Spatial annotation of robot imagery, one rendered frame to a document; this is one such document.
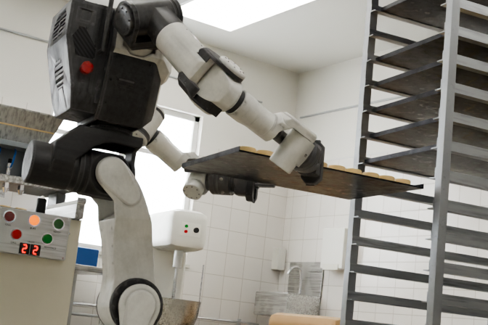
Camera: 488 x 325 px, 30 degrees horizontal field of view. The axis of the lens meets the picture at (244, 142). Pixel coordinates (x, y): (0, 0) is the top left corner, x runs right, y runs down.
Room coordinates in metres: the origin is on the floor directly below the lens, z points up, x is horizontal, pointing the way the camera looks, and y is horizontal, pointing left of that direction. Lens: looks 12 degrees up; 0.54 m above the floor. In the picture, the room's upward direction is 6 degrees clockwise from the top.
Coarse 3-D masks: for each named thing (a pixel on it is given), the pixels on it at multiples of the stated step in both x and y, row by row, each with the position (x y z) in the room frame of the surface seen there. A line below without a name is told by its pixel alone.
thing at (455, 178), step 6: (450, 174) 2.63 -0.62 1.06; (456, 174) 2.64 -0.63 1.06; (462, 174) 2.65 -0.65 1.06; (450, 180) 2.63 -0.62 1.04; (456, 180) 2.64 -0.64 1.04; (462, 180) 2.65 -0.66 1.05; (468, 180) 2.66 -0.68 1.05; (474, 180) 2.67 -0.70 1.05; (480, 180) 2.68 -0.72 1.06; (486, 180) 2.69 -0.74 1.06; (468, 186) 2.69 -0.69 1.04; (474, 186) 2.68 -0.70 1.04; (480, 186) 2.68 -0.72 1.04; (486, 186) 2.69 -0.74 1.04
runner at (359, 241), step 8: (352, 240) 2.99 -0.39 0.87; (360, 240) 3.00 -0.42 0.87; (368, 240) 3.01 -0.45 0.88; (376, 240) 3.03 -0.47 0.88; (376, 248) 3.02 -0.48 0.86; (384, 248) 3.01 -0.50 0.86; (392, 248) 3.06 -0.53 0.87; (400, 248) 3.07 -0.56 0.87; (408, 248) 3.08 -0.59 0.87; (416, 248) 3.10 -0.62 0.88; (424, 248) 3.11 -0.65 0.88; (424, 256) 3.11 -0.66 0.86; (448, 256) 3.15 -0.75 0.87; (456, 256) 3.17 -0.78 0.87; (464, 256) 3.18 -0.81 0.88; (472, 256) 3.20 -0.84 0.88; (480, 264) 3.18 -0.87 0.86
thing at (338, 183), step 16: (192, 160) 2.64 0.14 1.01; (208, 160) 2.54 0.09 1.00; (224, 160) 2.51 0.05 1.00; (240, 160) 2.48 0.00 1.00; (256, 160) 2.46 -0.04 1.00; (240, 176) 2.75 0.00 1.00; (256, 176) 2.72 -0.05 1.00; (272, 176) 2.68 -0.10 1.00; (288, 176) 2.65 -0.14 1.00; (336, 176) 2.56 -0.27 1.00; (352, 176) 2.54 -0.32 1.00; (368, 176) 2.52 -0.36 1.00; (320, 192) 2.88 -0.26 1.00; (336, 192) 2.85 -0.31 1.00; (352, 192) 2.81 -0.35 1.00; (368, 192) 2.78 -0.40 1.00; (384, 192) 2.75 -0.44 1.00
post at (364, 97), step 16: (368, 0) 3.01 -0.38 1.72; (368, 16) 3.00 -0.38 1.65; (368, 32) 2.99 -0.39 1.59; (368, 48) 2.99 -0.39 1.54; (368, 64) 2.99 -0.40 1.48; (368, 96) 3.00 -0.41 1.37; (352, 208) 3.00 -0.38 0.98; (352, 224) 2.99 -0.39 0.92; (352, 256) 2.99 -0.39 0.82; (352, 288) 3.00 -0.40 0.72; (352, 304) 3.00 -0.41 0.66
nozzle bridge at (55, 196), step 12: (0, 144) 3.55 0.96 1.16; (12, 144) 3.55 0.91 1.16; (24, 144) 3.57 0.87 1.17; (0, 156) 3.61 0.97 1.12; (12, 156) 3.64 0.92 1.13; (0, 168) 3.62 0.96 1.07; (12, 168) 3.64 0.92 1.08; (0, 180) 3.57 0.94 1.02; (12, 180) 3.60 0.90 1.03; (24, 192) 3.87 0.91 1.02; (36, 192) 3.83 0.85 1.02; (48, 192) 3.79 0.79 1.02; (60, 192) 3.74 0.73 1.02; (72, 192) 3.70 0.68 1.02; (48, 204) 3.85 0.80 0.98
